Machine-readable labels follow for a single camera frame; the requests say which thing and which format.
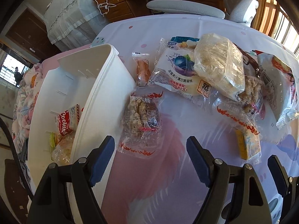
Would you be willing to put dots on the clear nut bar packet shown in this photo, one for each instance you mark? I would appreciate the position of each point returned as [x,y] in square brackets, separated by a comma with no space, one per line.
[140,119]
[252,91]

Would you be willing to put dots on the dark wooden door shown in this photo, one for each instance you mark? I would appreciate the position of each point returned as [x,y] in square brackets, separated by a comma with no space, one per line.
[25,32]

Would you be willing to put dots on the green label snack packet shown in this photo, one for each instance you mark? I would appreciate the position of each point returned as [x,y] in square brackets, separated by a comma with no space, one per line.
[53,140]

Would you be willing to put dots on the white office chair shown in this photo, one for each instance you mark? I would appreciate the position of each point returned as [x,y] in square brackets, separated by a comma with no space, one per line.
[182,7]

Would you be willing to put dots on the white lace cover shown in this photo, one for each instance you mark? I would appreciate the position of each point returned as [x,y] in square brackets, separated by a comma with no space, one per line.
[70,11]

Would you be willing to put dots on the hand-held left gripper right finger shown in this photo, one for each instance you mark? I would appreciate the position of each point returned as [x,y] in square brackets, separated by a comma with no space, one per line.
[198,163]

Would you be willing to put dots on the yellow snack packet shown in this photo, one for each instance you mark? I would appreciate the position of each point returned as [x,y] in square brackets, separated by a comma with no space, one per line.
[247,147]

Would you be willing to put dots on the brown snowflake snack packet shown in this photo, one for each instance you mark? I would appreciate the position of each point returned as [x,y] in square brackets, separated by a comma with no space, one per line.
[248,60]

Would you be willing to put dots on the clear packet of pale bread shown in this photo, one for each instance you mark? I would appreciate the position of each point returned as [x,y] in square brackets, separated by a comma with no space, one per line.
[62,150]

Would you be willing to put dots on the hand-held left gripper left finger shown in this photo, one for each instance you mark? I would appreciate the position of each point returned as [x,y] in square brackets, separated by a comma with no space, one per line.
[102,163]

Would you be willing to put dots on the blue foil snack packet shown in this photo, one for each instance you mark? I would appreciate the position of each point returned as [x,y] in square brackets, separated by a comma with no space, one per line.
[182,39]

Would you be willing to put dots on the clear bag of pale cake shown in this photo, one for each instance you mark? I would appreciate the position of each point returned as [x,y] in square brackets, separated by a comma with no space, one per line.
[217,67]

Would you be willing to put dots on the pink cloth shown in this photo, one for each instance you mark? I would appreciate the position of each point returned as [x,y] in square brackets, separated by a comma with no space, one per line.
[50,63]

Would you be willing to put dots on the small orange snack stick packet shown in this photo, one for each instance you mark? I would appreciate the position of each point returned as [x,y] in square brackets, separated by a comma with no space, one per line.
[142,68]

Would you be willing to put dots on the floral printed blanket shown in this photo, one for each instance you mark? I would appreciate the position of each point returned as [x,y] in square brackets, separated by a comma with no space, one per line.
[25,98]

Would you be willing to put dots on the metal window grille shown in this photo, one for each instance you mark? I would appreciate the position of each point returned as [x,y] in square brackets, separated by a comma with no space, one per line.
[290,35]

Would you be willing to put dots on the wooden desk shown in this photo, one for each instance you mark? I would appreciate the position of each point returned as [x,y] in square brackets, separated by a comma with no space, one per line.
[121,9]

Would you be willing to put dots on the red and white cookie packet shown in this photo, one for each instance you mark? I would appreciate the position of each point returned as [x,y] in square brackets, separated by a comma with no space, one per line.
[66,121]

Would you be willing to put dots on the white red blue snack packet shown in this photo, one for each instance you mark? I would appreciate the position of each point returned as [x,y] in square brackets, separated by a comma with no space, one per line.
[278,91]

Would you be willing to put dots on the white plastic bin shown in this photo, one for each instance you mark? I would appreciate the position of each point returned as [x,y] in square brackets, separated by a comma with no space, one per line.
[98,98]

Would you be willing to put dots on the blueberry cake packet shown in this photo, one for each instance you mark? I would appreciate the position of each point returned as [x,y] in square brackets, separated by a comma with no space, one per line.
[177,74]

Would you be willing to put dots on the wooden window frame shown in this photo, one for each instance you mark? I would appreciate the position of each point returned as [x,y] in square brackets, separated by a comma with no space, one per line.
[268,11]

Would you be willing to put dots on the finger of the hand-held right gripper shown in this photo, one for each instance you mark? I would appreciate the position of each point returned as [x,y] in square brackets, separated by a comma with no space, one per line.
[278,176]

